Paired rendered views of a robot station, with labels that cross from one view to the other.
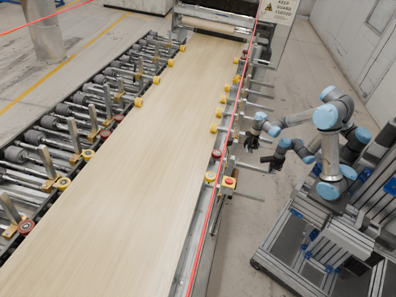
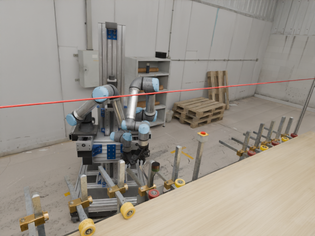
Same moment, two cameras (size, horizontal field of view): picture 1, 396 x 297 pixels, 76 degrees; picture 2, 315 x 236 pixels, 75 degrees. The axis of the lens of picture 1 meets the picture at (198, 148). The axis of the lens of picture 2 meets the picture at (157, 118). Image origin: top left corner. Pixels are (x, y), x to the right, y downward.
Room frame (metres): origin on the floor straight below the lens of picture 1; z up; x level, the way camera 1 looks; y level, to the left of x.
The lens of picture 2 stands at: (2.30, 0.69, 1.95)
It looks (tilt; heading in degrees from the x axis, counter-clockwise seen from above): 21 degrees down; 226
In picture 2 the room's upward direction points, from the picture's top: 5 degrees clockwise
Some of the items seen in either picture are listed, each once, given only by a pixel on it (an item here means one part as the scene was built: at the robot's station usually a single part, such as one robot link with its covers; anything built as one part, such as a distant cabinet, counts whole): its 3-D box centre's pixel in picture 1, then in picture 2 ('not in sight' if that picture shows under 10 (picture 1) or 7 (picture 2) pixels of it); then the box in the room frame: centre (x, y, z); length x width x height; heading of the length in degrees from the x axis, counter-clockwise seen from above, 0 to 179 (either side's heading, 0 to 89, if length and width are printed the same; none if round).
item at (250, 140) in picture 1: (253, 139); (143, 150); (1.41, -0.37, 1.13); 0.09 x 0.08 x 0.12; 13
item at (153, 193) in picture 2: (215, 157); (153, 198); (1.47, -0.15, 0.85); 0.08 x 0.08 x 0.11
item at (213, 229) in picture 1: (218, 213); (198, 162); (0.91, -0.19, 0.93); 0.05 x 0.05 x 0.45; 83
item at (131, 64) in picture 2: not in sight; (146, 94); (-0.45, -2.63, 0.78); 0.90 x 0.45 x 1.55; 179
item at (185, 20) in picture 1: (221, 27); not in sight; (4.07, -0.04, 1.05); 1.43 x 0.12 x 0.12; 83
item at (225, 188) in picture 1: (227, 185); (202, 137); (0.91, -0.19, 1.18); 0.07 x 0.07 x 0.08; 83
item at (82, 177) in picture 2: (238, 121); (84, 205); (1.91, -0.32, 0.92); 0.03 x 0.03 x 0.48; 83
